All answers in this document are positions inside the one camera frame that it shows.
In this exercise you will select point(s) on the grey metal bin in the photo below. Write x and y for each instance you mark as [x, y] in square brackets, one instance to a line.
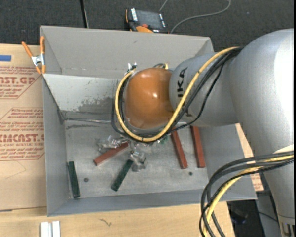
[88, 51]

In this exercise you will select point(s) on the dark green flat block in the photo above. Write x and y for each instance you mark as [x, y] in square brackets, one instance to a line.
[73, 179]
[121, 175]

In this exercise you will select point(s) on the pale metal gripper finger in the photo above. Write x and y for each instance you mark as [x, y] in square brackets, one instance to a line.
[109, 142]
[138, 160]

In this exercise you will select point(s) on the red-brown flat block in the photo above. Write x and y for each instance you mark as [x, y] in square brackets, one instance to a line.
[180, 152]
[198, 148]
[108, 156]

